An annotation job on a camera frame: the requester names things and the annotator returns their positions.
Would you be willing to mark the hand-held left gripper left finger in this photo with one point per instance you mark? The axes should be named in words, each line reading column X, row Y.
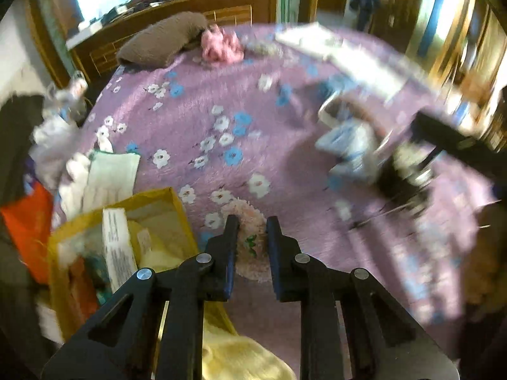
column 231, row 253

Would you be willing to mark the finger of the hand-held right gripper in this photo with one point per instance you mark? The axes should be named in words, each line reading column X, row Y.
column 451, row 140

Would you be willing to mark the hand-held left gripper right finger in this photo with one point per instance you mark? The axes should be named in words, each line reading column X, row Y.
column 277, row 261

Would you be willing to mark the pink fluffy round pad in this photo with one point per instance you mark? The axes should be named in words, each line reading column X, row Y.
column 251, row 221

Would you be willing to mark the yellow bag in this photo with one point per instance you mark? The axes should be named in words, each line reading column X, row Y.
column 184, row 221

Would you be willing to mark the yellow towel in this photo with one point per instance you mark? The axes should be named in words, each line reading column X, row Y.
column 241, row 358

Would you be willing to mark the black motor device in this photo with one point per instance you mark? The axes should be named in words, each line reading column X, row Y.
column 400, row 182

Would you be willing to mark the blue white plastic packet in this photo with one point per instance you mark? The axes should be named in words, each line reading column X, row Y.
column 350, row 148

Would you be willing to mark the gold framed cabinet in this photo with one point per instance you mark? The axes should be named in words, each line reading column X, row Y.
column 443, row 27

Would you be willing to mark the purple floral blanket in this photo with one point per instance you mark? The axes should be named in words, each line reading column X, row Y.
column 277, row 146

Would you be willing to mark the white printed box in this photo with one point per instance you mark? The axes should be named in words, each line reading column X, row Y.
column 117, row 245

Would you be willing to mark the clear plastic bag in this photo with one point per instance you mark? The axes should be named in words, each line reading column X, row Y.
column 336, row 105

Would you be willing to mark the pale green packet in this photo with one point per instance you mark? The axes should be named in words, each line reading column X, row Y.
column 113, row 178

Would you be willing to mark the white tissue pack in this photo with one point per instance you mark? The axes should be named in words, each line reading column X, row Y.
column 75, row 182

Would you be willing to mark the orange bag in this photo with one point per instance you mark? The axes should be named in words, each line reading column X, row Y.
column 29, row 221

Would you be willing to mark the pink fluffy scrunchie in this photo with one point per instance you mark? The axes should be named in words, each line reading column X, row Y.
column 220, row 45

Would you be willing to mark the small clear packet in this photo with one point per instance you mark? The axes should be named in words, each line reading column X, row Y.
column 263, row 45

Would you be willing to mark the white plastic bag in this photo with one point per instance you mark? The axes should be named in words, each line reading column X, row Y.
column 51, row 142

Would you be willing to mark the brown pillow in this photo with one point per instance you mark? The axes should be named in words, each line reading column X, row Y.
column 162, row 39

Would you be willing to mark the clear plastic bottles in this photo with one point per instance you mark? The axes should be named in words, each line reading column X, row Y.
column 69, row 95

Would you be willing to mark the black bag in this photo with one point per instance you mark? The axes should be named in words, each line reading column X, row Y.
column 18, row 146

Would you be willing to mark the wooden headboard with mirror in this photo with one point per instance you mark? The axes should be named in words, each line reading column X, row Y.
column 178, row 12

